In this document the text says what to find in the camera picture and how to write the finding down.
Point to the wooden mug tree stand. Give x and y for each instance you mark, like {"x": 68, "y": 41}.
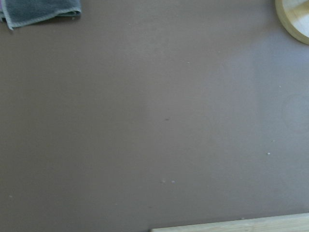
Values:
{"x": 294, "y": 16}

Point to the grey folded cloth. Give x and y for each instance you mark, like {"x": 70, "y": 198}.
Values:
{"x": 20, "y": 13}

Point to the bamboo cutting board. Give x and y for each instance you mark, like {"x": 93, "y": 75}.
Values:
{"x": 286, "y": 223}

